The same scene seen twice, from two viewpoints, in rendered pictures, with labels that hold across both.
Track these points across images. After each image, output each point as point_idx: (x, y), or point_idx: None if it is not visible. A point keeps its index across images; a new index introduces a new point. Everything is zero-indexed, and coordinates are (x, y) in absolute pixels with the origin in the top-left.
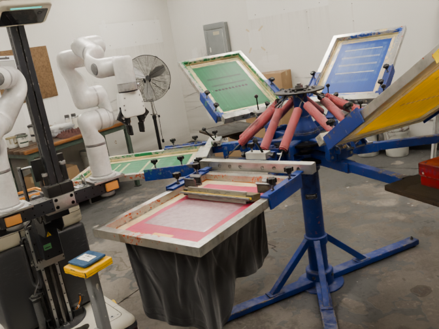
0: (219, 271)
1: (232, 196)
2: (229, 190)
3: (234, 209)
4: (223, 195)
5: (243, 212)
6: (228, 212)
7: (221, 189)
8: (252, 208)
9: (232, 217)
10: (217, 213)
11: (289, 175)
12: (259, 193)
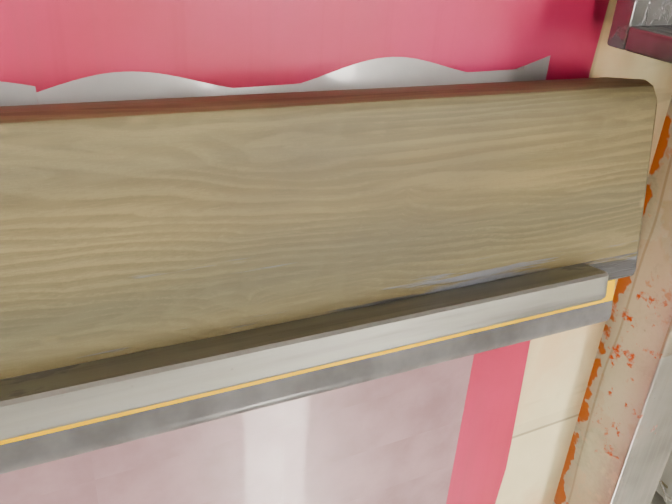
0: None
1: (431, 361)
2: (391, 347)
3: (439, 378)
4: (285, 379)
5: (630, 500)
6: (420, 445)
7: (240, 382)
8: (669, 432)
9: (490, 471)
10: (338, 499)
11: None
12: (654, 121)
